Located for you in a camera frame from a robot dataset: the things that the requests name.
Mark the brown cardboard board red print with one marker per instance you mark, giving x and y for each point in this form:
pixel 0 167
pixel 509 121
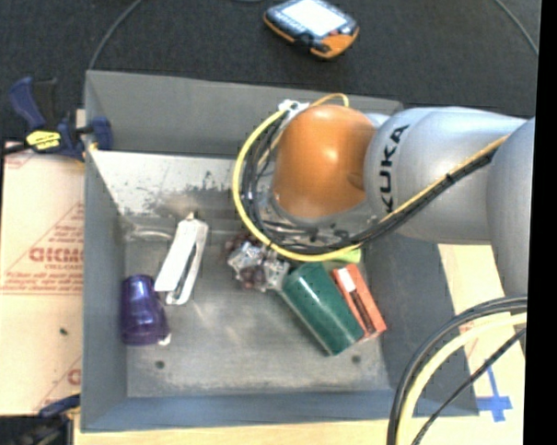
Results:
pixel 37 252

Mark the white plastic tool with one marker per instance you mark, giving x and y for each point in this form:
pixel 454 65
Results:
pixel 182 254

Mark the dark red toy grapes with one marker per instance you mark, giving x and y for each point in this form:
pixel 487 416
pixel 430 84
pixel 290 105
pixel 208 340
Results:
pixel 250 280

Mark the red-brown flat block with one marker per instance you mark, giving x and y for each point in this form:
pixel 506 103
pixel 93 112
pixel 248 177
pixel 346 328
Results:
pixel 362 303

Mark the grey metal bin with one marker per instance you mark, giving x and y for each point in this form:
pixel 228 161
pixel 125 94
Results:
pixel 237 326

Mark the dark green flat block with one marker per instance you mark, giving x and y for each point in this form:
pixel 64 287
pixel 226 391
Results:
pixel 323 306

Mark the purple plastic cup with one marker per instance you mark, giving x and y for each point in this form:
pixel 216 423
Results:
pixel 142 312

